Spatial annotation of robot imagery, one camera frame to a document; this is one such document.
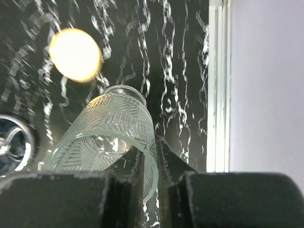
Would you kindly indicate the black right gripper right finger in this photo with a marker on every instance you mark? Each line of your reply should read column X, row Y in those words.
column 190, row 199

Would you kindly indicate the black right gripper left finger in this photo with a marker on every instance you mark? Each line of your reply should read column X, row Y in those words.
column 112, row 198

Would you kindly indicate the ribbed glass goblet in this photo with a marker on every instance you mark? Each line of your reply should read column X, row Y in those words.
column 103, row 132

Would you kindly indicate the chrome wine glass rack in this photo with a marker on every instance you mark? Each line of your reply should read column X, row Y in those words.
column 18, row 144

